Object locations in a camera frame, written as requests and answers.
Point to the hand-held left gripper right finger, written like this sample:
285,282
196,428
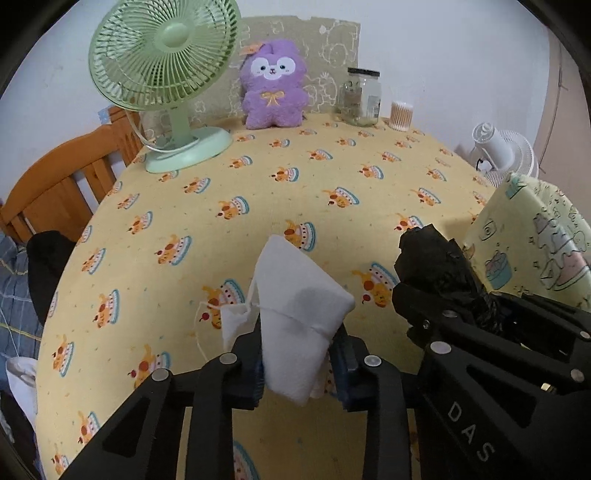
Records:
341,369

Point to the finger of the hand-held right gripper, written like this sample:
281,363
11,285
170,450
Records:
429,318
568,397

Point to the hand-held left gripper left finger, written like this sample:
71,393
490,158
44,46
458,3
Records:
249,369

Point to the black plastic bag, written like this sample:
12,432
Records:
434,258

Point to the white face mask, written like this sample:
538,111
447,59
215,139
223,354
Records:
295,300

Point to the yellow printed tablecloth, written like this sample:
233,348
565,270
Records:
184,207

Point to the white standing fan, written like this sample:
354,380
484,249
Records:
498,147

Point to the cotton swab container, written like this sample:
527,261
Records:
401,117

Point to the white cloth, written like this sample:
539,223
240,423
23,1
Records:
23,387

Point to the glass jar with dark lid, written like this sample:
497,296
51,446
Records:
360,101

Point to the black cloth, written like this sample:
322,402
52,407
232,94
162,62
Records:
46,258

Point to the beige wooden door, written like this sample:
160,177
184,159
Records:
568,115

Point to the blue plaid blanket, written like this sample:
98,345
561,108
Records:
14,286

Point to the purple plush toy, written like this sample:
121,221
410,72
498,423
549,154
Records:
272,106

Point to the wooden chair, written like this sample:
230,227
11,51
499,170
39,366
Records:
55,184

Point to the green desk fan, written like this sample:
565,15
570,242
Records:
161,60

